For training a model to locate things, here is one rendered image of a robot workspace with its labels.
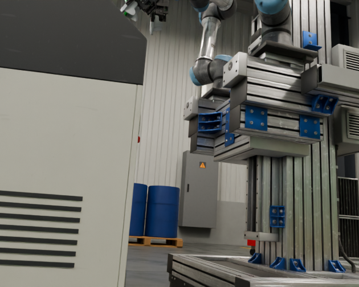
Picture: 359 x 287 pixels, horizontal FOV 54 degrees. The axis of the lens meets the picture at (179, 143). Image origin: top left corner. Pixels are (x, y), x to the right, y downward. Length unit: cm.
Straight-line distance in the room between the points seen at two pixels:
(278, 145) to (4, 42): 103
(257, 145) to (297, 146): 18
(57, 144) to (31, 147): 7
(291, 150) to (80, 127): 83
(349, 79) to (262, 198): 57
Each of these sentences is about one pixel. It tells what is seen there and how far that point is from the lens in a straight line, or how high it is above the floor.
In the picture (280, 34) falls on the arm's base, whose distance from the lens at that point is 148.
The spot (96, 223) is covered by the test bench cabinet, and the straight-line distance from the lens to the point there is 105.
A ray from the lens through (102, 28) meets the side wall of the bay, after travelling 121.
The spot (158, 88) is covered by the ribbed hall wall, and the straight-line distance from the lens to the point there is 862.
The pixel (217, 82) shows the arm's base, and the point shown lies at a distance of 187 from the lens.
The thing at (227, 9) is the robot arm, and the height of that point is 156.
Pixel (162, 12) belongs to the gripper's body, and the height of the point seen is 134.
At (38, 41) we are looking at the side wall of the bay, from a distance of 120.
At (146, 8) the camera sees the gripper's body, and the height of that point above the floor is 125.
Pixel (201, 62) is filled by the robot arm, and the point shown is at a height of 125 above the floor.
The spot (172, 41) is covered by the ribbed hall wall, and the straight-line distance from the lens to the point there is 924.
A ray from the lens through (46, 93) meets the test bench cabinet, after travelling 113.
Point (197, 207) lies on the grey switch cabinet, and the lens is 802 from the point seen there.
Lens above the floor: 37
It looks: 13 degrees up
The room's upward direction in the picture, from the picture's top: 4 degrees clockwise
